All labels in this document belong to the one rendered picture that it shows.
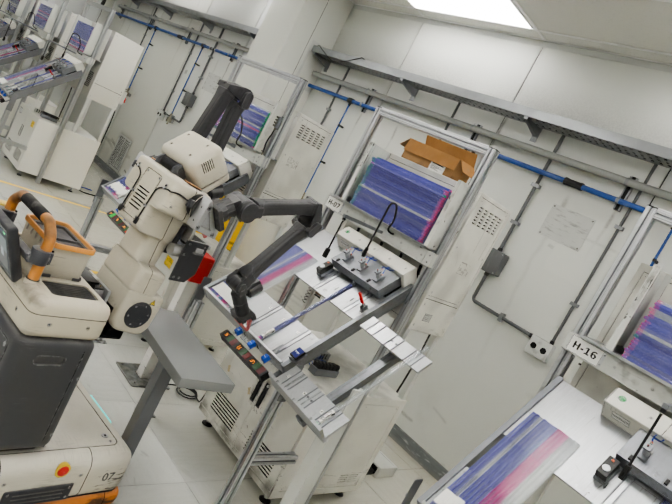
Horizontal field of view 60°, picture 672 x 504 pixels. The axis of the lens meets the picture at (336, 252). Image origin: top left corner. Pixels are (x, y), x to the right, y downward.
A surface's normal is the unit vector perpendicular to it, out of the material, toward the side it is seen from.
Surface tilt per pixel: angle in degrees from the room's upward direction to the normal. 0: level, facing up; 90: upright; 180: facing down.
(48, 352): 90
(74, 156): 90
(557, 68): 90
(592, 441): 44
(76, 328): 90
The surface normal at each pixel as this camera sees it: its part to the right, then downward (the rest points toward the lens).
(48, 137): 0.61, 0.41
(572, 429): -0.12, -0.80
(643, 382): -0.65, -0.24
